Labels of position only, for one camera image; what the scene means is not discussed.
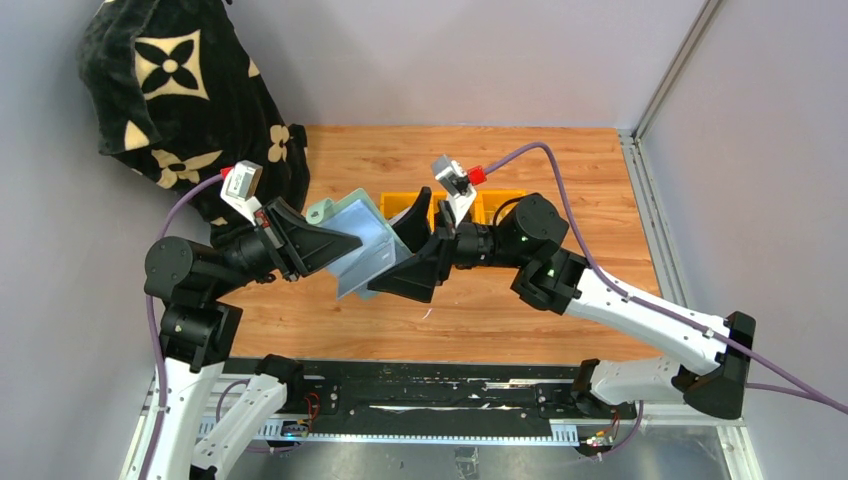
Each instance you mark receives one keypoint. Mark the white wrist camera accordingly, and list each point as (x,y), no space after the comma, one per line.
(239,186)
(459,184)

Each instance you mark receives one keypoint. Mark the right yellow plastic bin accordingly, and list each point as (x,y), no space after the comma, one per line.
(487,202)

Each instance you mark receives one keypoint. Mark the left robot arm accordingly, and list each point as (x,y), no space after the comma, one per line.
(195,336)

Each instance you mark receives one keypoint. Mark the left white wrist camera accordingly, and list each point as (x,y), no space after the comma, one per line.
(239,186)

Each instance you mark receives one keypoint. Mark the green leather card holder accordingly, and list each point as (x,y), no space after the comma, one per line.
(357,215)

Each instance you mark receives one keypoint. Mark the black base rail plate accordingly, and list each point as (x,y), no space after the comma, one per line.
(363,398)

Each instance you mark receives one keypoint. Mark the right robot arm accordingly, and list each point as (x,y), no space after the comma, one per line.
(702,360)

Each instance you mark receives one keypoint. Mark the aluminium frame rail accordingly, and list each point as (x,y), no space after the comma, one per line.
(633,142)

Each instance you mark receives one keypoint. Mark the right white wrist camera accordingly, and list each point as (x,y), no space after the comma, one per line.
(459,184)

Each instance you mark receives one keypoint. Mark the left yellow plastic bin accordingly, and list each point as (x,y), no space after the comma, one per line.
(395,204)

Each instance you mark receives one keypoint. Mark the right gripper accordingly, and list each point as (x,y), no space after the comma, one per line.
(448,241)

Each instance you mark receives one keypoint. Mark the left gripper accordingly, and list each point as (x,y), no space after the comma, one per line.
(276,240)

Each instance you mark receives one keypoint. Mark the black floral patterned blanket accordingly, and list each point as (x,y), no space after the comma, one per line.
(178,99)

